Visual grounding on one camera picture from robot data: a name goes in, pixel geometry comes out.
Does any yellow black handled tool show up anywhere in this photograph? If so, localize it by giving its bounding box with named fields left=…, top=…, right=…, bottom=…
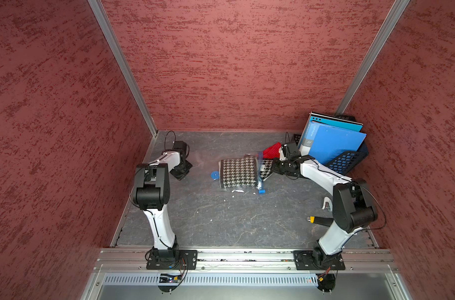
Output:
left=307, top=216, right=334, bottom=227

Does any red knitted scarf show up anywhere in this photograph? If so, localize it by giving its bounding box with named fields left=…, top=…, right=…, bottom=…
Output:
left=262, top=142, right=282, bottom=160

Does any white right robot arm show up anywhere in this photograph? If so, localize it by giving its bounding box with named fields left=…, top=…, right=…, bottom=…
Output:
left=272, top=142, right=378, bottom=266

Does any dark blue mesh file rack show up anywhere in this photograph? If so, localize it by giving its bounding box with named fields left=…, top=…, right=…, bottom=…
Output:
left=296, top=115, right=369, bottom=175

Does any left aluminium corner post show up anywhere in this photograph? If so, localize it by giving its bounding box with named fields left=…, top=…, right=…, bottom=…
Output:
left=88, top=0, right=158, bottom=138

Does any right aluminium corner post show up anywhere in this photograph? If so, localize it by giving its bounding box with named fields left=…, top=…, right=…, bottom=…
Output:
left=335, top=0, right=410, bottom=115

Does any teal document folder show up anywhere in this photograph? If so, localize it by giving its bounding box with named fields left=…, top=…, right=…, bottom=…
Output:
left=309, top=112, right=363, bottom=132

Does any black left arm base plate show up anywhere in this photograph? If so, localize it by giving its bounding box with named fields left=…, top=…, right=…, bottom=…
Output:
left=145, top=248, right=198, bottom=271

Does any blue round vacuum valve cap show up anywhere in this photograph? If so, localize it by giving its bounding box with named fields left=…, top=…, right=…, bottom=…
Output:
left=211, top=171, right=221, bottom=181

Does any blue document folder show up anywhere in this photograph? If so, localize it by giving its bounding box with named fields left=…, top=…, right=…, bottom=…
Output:
left=299, top=121, right=366, bottom=165

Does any black white houndstooth scarf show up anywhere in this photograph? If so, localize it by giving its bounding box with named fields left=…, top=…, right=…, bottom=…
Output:
left=219, top=156, right=274, bottom=190

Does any aluminium corner post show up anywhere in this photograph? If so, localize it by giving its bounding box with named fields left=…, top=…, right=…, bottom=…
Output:
left=88, top=0, right=158, bottom=138
left=335, top=0, right=410, bottom=115

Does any aluminium front frame rail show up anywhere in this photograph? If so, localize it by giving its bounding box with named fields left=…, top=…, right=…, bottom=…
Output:
left=94, top=247, right=400, bottom=274

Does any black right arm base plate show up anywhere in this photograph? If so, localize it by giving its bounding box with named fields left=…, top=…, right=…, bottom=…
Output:
left=292, top=249, right=346, bottom=271

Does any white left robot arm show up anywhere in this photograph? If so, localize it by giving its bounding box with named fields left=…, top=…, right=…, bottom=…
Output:
left=130, top=141, right=192, bottom=250

